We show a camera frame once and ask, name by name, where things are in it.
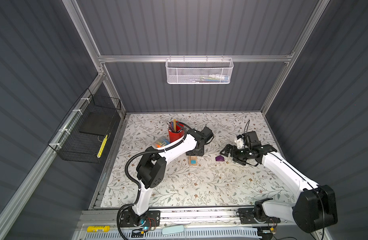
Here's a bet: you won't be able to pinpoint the red pencil cup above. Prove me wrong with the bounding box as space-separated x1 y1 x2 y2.
168 124 184 143

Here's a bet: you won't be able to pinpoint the yellow marker in black basket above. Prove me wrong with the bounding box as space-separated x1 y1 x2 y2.
97 135 109 159

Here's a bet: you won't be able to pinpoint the yellow tube on front rail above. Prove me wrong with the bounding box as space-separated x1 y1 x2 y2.
87 226 111 233

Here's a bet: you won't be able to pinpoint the purple wood block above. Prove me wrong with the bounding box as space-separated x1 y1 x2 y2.
215 155 225 162

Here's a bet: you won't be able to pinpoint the coloured pencils in cup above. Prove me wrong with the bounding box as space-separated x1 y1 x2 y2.
168 119 183 133

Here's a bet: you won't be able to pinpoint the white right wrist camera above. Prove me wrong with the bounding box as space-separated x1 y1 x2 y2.
234 135 245 149

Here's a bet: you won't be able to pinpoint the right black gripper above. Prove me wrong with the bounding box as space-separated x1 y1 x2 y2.
220 143 250 164

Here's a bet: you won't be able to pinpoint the pens in white basket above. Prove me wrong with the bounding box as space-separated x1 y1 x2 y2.
191 75 230 84

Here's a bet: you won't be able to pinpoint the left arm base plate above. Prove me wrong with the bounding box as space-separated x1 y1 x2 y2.
117 210 161 228

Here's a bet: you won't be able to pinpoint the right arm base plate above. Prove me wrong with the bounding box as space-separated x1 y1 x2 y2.
236 208 281 225

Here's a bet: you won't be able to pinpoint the black wire wall basket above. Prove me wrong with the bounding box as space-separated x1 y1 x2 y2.
49 90 122 164

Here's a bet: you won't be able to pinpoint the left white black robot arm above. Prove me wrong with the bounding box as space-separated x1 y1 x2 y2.
125 127 214 217

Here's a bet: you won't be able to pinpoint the light blue oval pad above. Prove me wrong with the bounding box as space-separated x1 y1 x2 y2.
162 225 185 236

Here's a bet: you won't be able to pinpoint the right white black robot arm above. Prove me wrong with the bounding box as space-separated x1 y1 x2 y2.
220 131 338 233

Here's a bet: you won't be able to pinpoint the white wire mesh basket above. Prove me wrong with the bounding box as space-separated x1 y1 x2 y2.
165 58 234 85

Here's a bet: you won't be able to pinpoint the highlighter pen pack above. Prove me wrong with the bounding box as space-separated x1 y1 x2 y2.
152 136 171 149

